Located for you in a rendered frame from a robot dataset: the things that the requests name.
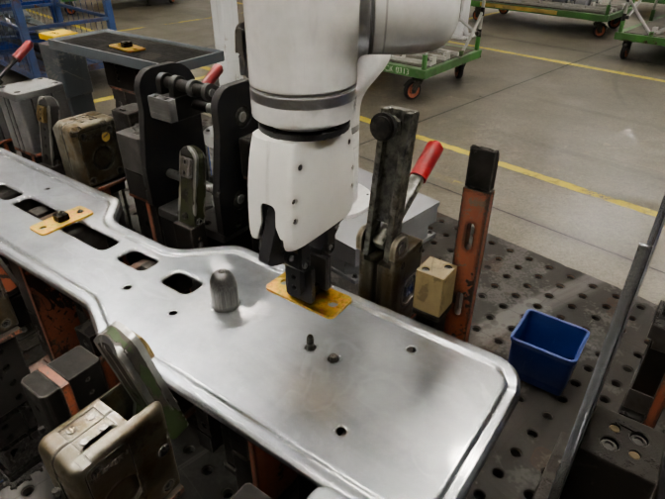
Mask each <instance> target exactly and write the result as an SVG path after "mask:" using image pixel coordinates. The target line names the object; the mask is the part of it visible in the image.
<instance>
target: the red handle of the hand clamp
mask: <svg viewBox="0 0 665 499"><path fill-rule="evenodd" d="M442 152H443V147H442V145H441V143H440V142H439V141H429V142H427V145H426V147H425V148H424V150H423V152H422V154H421V155H420V157H419V159H418V161H417V162H416V164H415V166H414V168H413V169H412V171H411V173H410V179H409V185H408V192H407V198H406V205H405V211H404V217H405V216H406V214H407V212H408V210H409V208H410V207H411V205H412V203H413V201H414V200H415V198H416V196H417V194H418V192H419V191H420V189H421V187H422V185H423V183H426V181H427V180H428V177H429V175H430V173H431V172H432V170H433V168H434V166H435V164H436V163H437V161H438V159H439V157H440V155H441V154H442ZM404 217H403V219H404ZM387 230H388V224H387V223H383V225H382V227H381V228H380V230H379V232H378V234H377V235H375V236H374V237H373V240H372V243H373V244H374V246H375V247H377V248H378V249H380V250H385V244H386V237H387Z"/></svg>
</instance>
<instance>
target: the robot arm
mask: <svg viewBox="0 0 665 499"><path fill-rule="evenodd" d="M242 4H243V16H244V28H245V41H246V53H247V66H248V78H249V91H250V104H251V114H252V117H253V118H254V119H255V120H256V121H258V130H256V131H254V132H253V133H252V138H251V144H250V151H249V160H248V184H247V188H248V218H249V228H250V233H251V236H252V237H253V238H255V239H260V238H262V241H261V246H260V251H259V257H258V260H259V261H260V262H262V263H264V264H266V265H268V266H274V265H280V264H282V263H284V264H285V273H286V291H287V293H288V294H290V295H292V296H294V297H296V298H298V299H301V300H303V301H305V302H307V303H309V304H312V303H313V302H314V301H315V299H316V290H315V282H318V283H320V289H323V290H329V289H330V288H331V256H330V255H329V253H332V252H333V250H334V243H335V233H336V231H337V230H338V228H339V224H340V222H341V221H342V220H346V219H350V218H354V217H357V216H359V215H361V214H363V213H365V212H366V211H367V210H368V207H369V199H370V191H369V190H368V189H367V188H366V187H364V186H363V185H361V184H359V183H358V156H359V116H360V106H361V102H362V99H363V96H364V94H365V92H366V91H367V89H368V88H369V86H370V85H371V84H372V83H373V82H374V80H375V79H376V78H377V77H378V76H379V75H380V73H381V72H382V71H383V70H384V68H385V67H386V65H387V63H388V62H389V60H390V57H391V55H392V54H418V53H426V52H430V51H433V50H437V49H440V48H441V47H443V46H444V45H445V44H446V43H447V42H448V41H449V40H450V39H451V37H452V35H453V34H454V32H455V30H456V27H457V24H458V22H459V21H460V17H461V15H460V12H461V6H462V0H242ZM293 250H297V251H298V254H296V253H294V252H293Z"/></svg>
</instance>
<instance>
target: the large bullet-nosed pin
mask: <svg viewBox="0 0 665 499"><path fill-rule="evenodd" d="M210 294H211V300H212V307H213V310H215V311H216V312H219V313H229V312H231V311H233V310H235V309H236V308H237V307H238V306H239V300H238V284H237V281H236V278H235V276H234V275H233V274H232V272H231V271H229V270H228V269H226V268H220V269H217V270H215V271H214V272H213V274H212V276H211V279H210Z"/></svg>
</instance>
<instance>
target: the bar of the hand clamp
mask: <svg viewBox="0 0 665 499"><path fill-rule="evenodd" d="M419 115H420V112H419V111H417V110H412V109H407V108H403V107H398V106H393V105H390V106H387V107H384V108H381V113H378V114H376V115H375V116H373V118H372V119H371V122H370V132H371V134H372V136H373V137H374V138H375V139H376V140H377V145H376V152H375V159H374V167H373V175H372V183H371V191H370V199H369V207H368V215H367V223H366V231H365V239H364V247H363V254H366V255H370V254H371V253H373V252H375V251H377V247H375V246H374V244H373V243H372V240H373V237H374V236H375V235H377V234H378V232H379V230H380V224H381V222H384V223H387V224H388V230H387V237H386V244H385V250H384V257H383V261H384V262H387V263H389V262H390V261H389V253H390V247H391V244H392V242H393V241H394V239H395V238H396V237H398V236H399V235H401V230H402V224H403V217H404V211H405V205H406V198H407V192H408V185H409V179H410V173H411V166H412V160H413V153H414V147H415V140H416V134H417V128H418V121H419Z"/></svg>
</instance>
